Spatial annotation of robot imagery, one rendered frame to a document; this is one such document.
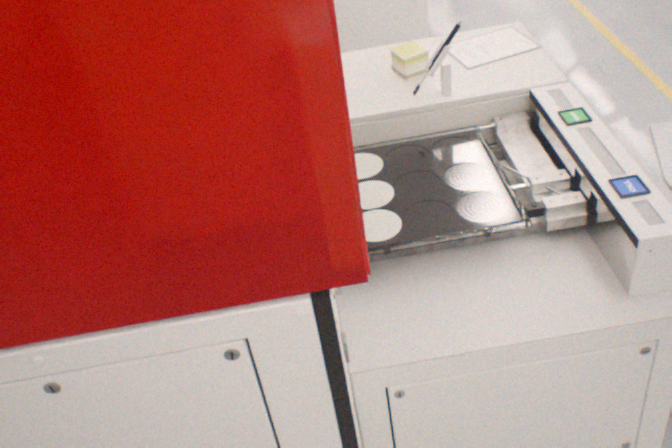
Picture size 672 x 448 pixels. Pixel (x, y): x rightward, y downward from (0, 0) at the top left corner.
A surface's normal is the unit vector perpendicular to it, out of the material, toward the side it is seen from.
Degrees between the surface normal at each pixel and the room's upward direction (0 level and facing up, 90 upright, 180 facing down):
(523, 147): 0
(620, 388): 90
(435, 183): 0
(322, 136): 90
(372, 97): 0
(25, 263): 90
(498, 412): 90
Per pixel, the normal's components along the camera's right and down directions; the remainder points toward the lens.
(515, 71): -0.13, -0.79
